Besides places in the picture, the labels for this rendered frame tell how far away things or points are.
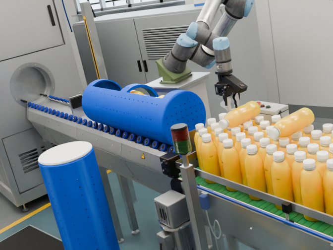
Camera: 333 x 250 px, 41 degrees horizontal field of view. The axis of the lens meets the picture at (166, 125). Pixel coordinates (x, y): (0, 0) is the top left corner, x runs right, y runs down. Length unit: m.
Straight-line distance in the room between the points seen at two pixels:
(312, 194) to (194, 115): 0.88
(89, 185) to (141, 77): 2.55
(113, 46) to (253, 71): 1.56
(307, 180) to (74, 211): 1.22
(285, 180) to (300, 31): 3.40
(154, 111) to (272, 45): 3.09
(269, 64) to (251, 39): 1.07
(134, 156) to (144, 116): 0.34
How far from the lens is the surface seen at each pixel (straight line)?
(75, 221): 2.35
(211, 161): 1.92
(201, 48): 2.68
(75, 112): 3.32
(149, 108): 2.24
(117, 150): 2.68
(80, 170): 2.24
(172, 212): 1.97
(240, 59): 4.03
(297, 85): 5.11
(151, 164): 2.39
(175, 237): 2.06
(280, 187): 1.67
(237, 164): 1.83
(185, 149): 1.63
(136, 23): 4.53
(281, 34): 5.05
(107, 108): 2.59
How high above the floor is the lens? 1.79
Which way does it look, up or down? 18 degrees down
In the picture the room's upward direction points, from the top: 11 degrees counter-clockwise
